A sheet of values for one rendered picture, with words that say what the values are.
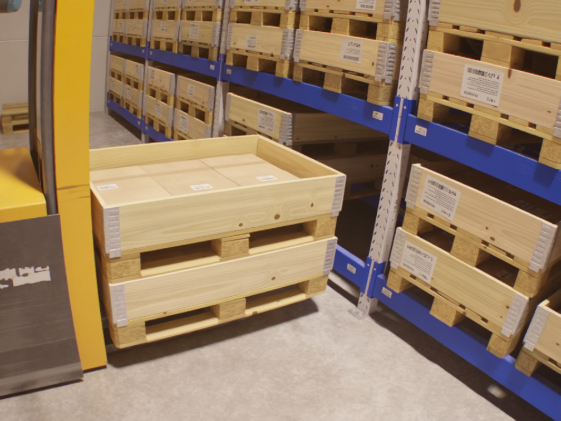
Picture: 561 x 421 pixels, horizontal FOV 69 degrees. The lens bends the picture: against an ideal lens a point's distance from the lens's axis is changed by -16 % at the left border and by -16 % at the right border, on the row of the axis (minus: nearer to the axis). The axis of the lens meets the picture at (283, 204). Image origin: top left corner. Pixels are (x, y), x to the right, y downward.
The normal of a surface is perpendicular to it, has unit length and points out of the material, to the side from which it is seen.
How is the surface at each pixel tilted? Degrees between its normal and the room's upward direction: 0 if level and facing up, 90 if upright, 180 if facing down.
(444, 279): 90
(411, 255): 90
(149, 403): 0
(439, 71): 90
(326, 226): 90
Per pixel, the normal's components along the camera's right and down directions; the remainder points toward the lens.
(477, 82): -0.82, 0.12
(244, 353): 0.11, -0.92
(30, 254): 0.57, 0.36
